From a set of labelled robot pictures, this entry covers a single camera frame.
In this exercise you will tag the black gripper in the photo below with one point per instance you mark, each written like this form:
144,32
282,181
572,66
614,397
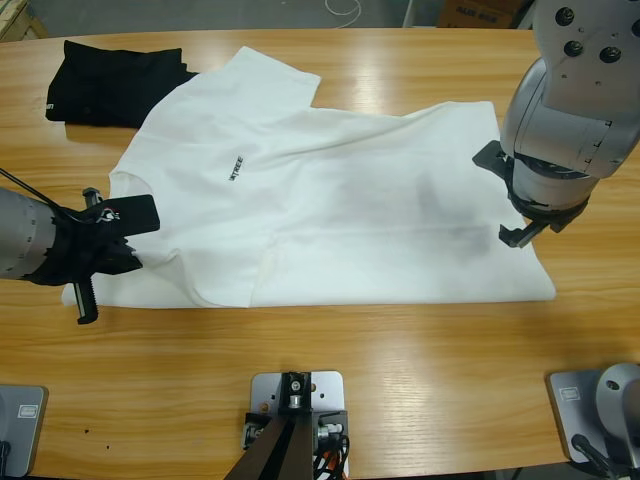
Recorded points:
70,250
555,217

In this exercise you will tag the white t-shirt with black logo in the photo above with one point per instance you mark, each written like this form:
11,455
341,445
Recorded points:
325,225

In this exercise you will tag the folded black garment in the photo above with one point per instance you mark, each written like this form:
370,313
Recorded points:
100,85

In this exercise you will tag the cardboard box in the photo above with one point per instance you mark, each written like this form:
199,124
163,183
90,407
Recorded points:
475,12

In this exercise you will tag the wooden crate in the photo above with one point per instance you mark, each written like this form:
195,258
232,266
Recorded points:
17,17

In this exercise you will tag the black clamp block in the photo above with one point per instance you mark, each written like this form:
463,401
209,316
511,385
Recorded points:
332,417

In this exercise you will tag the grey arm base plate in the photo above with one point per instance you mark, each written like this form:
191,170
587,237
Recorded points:
567,415
20,430

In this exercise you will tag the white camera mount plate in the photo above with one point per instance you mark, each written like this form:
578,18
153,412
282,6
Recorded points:
327,387

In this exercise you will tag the dark camera post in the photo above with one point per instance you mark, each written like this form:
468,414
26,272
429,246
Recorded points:
280,450

